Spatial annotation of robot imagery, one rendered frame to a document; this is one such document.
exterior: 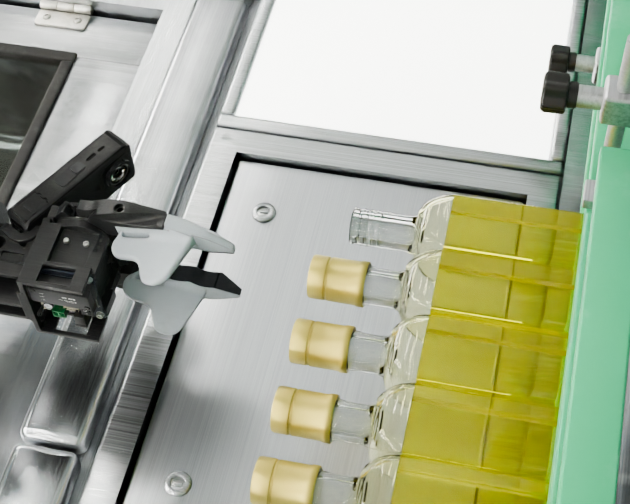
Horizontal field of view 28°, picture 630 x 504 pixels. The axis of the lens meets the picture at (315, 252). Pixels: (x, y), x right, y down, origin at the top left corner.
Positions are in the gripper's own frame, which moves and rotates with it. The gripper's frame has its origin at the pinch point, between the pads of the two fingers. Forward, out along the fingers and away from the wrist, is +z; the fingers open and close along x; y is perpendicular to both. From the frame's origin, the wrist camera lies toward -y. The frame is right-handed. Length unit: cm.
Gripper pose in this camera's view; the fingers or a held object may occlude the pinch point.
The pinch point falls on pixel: (224, 261)
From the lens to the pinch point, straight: 97.9
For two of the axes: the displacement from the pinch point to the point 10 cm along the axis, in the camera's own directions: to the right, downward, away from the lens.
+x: -0.4, -5.8, -8.1
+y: -2.2, 8.0, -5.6
